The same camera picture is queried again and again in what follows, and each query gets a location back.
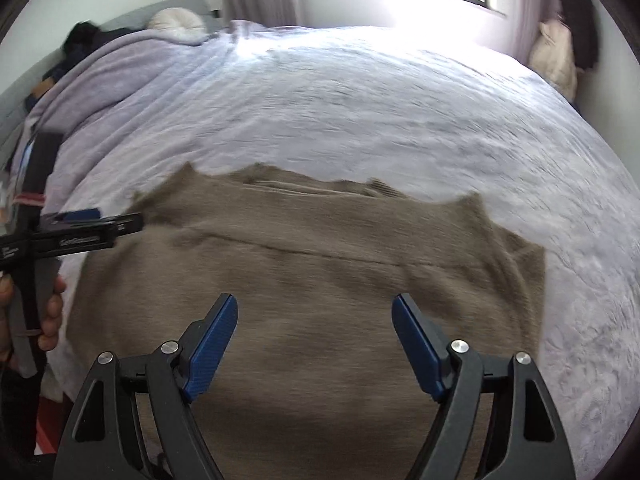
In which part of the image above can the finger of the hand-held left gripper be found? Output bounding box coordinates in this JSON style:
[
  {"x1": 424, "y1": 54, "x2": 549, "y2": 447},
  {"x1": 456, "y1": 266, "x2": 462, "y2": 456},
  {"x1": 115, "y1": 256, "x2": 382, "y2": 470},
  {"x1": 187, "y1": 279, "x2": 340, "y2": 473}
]
[
  {"x1": 50, "y1": 213, "x2": 144, "y2": 235},
  {"x1": 52, "y1": 208, "x2": 101, "y2": 223}
]

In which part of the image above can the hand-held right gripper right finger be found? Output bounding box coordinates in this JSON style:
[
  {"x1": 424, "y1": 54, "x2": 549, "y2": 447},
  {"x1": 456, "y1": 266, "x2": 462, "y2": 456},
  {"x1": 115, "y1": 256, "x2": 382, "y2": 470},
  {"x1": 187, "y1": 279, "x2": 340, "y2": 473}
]
[{"x1": 391, "y1": 292, "x2": 576, "y2": 480}]

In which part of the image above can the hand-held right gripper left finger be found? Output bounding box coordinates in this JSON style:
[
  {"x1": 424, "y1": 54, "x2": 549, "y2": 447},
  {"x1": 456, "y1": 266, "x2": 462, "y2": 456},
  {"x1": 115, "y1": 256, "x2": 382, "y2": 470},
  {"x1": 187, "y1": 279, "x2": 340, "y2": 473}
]
[{"x1": 52, "y1": 292, "x2": 240, "y2": 480}]

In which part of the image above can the brown knit sweater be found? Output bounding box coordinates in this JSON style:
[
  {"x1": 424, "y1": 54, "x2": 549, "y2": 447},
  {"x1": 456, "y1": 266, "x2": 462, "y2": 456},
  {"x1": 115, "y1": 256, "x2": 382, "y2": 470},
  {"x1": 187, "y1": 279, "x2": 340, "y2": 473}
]
[{"x1": 65, "y1": 161, "x2": 547, "y2": 480}]

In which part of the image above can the pile of dark clothes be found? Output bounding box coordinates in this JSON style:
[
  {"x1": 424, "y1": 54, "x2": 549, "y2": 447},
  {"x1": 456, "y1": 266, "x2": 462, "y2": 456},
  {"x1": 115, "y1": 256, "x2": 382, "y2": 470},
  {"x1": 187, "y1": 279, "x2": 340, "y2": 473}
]
[{"x1": 30, "y1": 21, "x2": 151, "y2": 106}]

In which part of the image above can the person's left hand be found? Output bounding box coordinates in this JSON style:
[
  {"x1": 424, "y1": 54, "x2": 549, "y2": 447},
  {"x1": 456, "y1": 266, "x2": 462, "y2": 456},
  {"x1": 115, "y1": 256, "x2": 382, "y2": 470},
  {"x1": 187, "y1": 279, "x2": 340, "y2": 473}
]
[{"x1": 38, "y1": 275, "x2": 67, "y2": 352}]

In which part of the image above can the grey padded headboard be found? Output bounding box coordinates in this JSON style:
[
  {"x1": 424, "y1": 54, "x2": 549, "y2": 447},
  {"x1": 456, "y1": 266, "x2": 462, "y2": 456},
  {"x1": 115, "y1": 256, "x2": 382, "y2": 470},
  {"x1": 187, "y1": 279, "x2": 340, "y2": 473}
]
[{"x1": 0, "y1": 0, "x2": 225, "y2": 161}]

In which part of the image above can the round cream pillow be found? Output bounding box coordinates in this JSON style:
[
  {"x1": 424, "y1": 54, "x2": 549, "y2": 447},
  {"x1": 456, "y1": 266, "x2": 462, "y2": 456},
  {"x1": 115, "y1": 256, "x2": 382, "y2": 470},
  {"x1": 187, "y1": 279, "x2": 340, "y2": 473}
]
[{"x1": 148, "y1": 7, "x2": 207, "y2": 41}]

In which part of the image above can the pale pink curtain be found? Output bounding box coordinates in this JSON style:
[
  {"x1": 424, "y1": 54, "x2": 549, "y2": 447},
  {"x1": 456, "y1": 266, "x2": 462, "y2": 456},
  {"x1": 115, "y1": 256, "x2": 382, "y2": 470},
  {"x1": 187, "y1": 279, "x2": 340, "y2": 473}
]
[{"x1": 480, "y1": 0, "x2": 561, "y2": 61}]

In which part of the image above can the black fuzzy cloth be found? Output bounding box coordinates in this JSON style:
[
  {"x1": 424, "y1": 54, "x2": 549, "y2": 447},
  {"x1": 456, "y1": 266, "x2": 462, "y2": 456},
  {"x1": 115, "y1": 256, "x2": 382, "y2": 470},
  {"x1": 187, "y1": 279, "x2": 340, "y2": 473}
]
[{"x1": 555, "y1": 0, "x2": 601, "y2": 68}]

